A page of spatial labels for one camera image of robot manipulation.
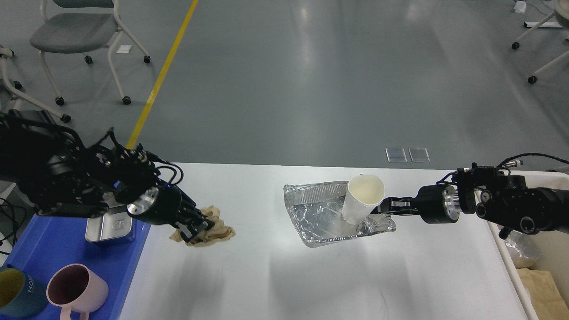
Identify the aluminium foil tray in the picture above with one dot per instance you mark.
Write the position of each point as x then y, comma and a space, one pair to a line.
315, 212

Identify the crumpled foil in bin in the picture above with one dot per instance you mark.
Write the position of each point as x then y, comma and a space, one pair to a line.
522, 250

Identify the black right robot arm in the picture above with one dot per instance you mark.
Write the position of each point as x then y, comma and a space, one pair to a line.
493, 194

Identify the blue and yellow cup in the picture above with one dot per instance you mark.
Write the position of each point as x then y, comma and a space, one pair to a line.
21, 295

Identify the clear floor plate left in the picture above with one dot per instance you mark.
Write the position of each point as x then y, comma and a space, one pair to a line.
396, 155

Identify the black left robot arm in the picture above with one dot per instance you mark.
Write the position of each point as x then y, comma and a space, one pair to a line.
62, 177

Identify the white plastic bin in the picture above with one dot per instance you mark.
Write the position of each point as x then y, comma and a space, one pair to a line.
552, 245

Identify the brown paper in bin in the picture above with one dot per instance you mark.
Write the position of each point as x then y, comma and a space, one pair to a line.
544, 295

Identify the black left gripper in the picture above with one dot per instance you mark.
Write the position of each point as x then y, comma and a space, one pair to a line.
168, 204

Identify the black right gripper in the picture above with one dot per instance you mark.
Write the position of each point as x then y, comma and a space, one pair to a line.
436, 204

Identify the pink mug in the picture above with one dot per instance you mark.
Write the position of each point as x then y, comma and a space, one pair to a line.
75, 288

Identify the clear floor plate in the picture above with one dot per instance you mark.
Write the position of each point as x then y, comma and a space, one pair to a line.
396, 155
419, 155

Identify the blue plastic tray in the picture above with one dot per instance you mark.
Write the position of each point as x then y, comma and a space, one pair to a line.
49, 243

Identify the white paper cup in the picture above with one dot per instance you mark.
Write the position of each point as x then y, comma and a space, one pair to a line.
364, 193

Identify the brown paper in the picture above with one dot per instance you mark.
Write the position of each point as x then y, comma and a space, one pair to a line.
544, 295
218, 232

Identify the white chair frame left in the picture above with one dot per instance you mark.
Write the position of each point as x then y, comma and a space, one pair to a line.
10, 86

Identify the stainless steel box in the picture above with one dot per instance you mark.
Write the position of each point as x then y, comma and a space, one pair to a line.
114, 227

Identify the grey office chair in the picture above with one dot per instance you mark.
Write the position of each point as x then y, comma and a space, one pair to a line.
80, 32

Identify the clear floor plate right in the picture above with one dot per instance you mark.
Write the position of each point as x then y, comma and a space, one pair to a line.
419, 155

